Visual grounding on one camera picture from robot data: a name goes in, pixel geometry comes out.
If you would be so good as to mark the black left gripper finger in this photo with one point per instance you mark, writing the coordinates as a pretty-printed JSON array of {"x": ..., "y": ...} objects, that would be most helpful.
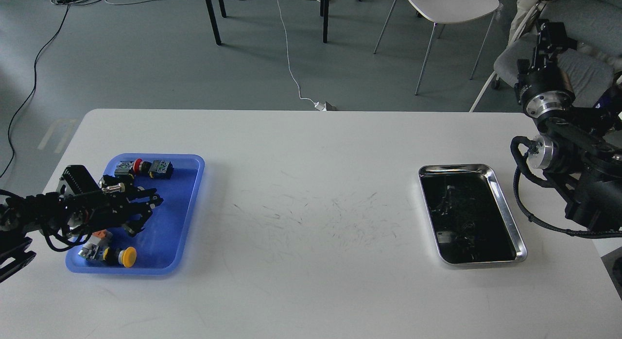
[
  {"x": 135, "y": 192},
  {"x": 134, "y": 219}
]

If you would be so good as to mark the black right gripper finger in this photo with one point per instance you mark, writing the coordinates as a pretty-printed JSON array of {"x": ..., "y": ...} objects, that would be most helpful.
[
  {"x": 523, "y": 66},
  {"x": 552, "y": 40}
]

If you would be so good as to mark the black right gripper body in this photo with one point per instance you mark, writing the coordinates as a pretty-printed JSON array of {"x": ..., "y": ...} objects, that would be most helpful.
[{"x": 540, "y": 91}]

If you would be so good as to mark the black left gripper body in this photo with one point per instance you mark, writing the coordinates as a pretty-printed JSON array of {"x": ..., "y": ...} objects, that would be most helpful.
[{"x": 91, "y": 212}]

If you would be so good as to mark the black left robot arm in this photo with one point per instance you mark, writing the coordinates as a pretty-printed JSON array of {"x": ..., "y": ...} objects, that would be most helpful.
[{"x": 44, "y": 213}]

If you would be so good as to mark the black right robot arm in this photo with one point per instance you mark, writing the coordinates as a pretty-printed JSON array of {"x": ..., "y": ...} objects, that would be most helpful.
[{"x": 570, "y": 154}]

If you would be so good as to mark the black contact block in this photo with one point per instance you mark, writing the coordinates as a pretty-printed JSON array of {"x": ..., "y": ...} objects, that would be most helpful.
[{"x": 160, "y": 169}]

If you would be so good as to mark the blue plastic tray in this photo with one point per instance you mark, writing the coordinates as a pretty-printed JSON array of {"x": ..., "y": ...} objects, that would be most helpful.
[{"x": 161, "y": 245}]

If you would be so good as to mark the grey upholstered chair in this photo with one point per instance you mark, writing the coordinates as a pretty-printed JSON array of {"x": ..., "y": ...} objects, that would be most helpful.
[{"x": 592, "y": 65}]

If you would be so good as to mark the white plastic chair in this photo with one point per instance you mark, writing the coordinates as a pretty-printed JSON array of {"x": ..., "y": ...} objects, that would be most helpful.
[{"x": 448, "y": 12}]

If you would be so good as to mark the silver metal tray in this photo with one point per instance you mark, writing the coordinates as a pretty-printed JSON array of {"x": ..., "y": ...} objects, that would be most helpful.
[{"x": 471, "y": 221}]

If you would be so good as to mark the black table legs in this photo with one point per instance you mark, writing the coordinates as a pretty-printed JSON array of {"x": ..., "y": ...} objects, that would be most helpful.
[{"x": 214, "y": 18}]

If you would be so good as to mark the red push button switch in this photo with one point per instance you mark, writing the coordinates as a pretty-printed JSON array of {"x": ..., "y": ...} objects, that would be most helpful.
[{"x": 135, "y": 167}]

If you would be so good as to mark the yellow push button switch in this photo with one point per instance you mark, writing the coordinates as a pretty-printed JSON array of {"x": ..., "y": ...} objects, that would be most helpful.
[{"x": 119, "y": 257}]

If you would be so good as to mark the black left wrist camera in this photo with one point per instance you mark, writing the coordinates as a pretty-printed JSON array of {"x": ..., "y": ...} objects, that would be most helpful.
[{"x": 76, "y": 180}]

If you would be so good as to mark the orange white switch block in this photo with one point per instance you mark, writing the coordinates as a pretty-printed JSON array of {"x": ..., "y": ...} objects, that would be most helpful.
[{"x": 95, "y": 247}]

